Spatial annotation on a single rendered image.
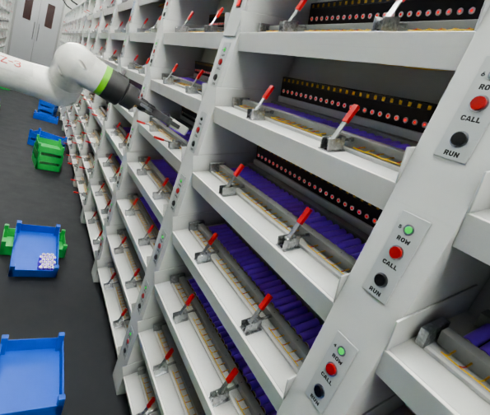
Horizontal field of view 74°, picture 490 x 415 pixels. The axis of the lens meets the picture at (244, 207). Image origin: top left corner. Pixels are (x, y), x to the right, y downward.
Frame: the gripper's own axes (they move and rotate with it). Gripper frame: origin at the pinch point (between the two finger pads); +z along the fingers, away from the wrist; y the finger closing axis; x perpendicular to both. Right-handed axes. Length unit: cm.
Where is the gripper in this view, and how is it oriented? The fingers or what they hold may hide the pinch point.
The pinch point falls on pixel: (177, 126)
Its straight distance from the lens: 119.0
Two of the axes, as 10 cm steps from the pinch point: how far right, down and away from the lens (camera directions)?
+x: -5.3, 8.4, 1.3
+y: -4.7, -4.1, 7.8
